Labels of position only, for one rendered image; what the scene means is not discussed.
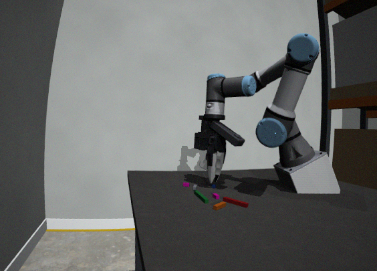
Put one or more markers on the green rod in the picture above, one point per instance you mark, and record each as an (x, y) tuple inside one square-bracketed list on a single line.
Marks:
[(201, 197)]

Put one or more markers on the orange rod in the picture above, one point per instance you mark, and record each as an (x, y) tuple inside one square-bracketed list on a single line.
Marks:
[(219, 205)]

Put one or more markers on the red rod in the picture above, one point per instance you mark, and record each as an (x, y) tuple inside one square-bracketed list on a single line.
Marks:
[(236, 202)]

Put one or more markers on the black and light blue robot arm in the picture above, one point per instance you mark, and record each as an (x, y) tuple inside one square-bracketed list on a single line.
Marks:
[(279, 117)]

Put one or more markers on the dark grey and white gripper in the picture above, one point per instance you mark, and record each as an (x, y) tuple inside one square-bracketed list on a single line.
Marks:
[(211, 141)]

